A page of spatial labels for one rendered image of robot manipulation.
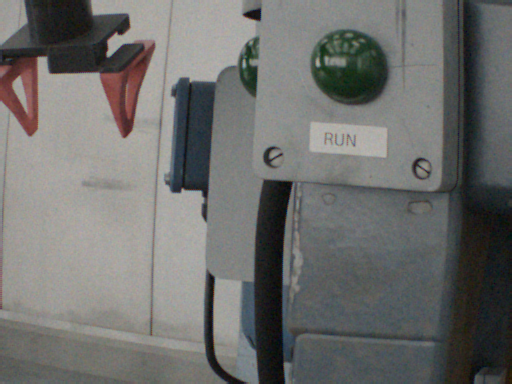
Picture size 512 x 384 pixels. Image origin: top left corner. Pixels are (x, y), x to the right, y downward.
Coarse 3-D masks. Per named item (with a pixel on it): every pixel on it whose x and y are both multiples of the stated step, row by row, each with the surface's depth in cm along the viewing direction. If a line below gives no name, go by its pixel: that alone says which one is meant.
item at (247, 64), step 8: (256, 40) 48; (248, 48) 48; (256, 48) 47; (240, 56) 48; (248, 56) 48; (256, 56) 47; (240, 64) 48; (248, 64) 48; (256, 64) 47; (240, 72) 48; (248, 72) 48; (256, 72) 47; (240, 80) 48; (248, 80) 48; (256, 80) 48; (248, 88) 48; (256, 88) 48
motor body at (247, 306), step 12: (252, 288) 99; (288, 288) 96; (252, 300) 99; (252, 312) 99; (252, 324) 99; (252, 336) 99; (288, 336) 96; (252, 348) 101; (288, 348) 96; (288, 360) 97
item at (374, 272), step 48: (480, 0) 48; (480, 48) 49; (480, 96) 49; (480, 144) 49; (336, 192) 50; (384, 192) 50; (480, 192) 49; (336, 240) 50; (384, 240) 50; (432, 240) 49; (480, 240) 54; (336, 288) 50; (384, 288) 50; (432, 288) 49; (480, 288) 55; (336, 336) 51; (384, 336) 50; (432, 336) 49; (480, 336) 69
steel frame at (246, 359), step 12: (240, 288) 560; (240, 300) 560; (240, 312) 560; (240, 324) 561; (240, 336) 561; (240, 348) 561; (240, 360) 561; (252, 360) 559; (240, 372) 561; (252, 372) 559; (288, 372) 553
